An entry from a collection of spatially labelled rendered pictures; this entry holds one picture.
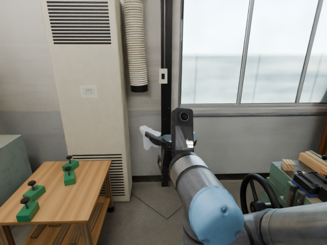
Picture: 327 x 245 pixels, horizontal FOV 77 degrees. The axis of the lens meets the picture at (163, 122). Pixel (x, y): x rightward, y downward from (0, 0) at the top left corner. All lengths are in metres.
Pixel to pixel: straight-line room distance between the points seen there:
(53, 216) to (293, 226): 1.29
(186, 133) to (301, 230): 0.25
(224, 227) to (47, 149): 2.26
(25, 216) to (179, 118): 1.18
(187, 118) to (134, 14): 1.40
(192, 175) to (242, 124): 1.93
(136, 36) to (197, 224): 1.59
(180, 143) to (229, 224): 0.19
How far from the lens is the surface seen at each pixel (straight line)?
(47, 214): 1.48
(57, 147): 2.41
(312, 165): 1.23
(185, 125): 0.45
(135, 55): 1.77
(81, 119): 1.85
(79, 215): 1.40
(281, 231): 0.38
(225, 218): 0.32
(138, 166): 2.31
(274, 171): 1.19
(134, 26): 1.76
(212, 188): 0.33
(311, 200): 0.91
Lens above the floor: 1.46
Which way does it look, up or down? 21 degrees down
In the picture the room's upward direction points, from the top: straight up
